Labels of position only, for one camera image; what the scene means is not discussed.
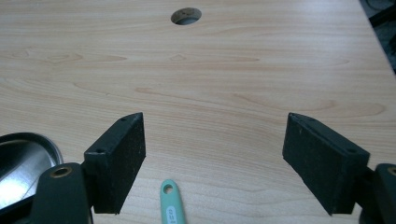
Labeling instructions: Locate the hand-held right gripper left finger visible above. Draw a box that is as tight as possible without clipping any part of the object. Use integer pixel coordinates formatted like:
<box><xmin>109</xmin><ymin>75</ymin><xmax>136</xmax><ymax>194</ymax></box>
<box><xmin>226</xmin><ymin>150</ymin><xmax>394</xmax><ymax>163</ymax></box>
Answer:
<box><xmin>83</xmin><ymin>112</ymin><xmax>147</xmax><ymax>216</ymax></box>

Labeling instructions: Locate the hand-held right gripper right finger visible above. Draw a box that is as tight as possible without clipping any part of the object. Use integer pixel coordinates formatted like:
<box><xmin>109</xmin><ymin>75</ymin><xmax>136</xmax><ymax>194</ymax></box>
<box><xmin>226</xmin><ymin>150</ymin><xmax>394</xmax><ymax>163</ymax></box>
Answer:
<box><xmin>281</xmin><ymin>112</ymin><xmax>371</xmax><ymax>217</ymax></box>

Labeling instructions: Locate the mint green utensil handle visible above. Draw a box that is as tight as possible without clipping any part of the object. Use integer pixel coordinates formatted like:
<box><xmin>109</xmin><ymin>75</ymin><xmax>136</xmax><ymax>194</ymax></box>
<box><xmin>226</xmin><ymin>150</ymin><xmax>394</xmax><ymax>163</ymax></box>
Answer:
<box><xmin>160</xmin><ymin>179</ymin><xmax>188</xmax><ymax>224</ymax></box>

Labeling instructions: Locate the round metal pan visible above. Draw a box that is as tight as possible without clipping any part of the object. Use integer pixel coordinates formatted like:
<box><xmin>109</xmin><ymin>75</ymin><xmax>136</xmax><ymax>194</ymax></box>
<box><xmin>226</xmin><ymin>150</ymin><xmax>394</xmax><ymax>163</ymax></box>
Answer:
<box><xmin>0</xmin><ymin>132</ymin><xmax>64</xmax><ymax>219</ymax></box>

